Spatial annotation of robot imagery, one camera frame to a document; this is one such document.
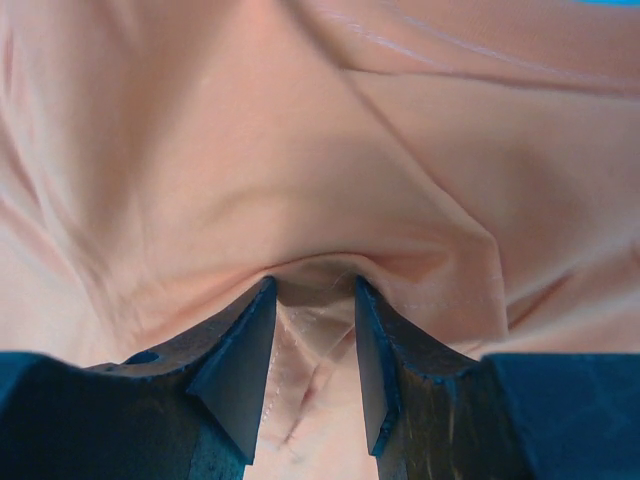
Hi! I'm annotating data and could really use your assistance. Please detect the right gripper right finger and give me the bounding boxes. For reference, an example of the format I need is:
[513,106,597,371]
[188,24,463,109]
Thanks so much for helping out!
[355,278,639,479]

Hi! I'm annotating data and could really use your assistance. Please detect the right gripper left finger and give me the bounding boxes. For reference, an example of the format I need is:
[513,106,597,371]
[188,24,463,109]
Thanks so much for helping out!
[1,277,277,479]

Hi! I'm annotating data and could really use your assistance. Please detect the orange t-shirt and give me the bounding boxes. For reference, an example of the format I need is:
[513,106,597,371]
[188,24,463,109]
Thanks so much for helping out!
[1,1,639,479]

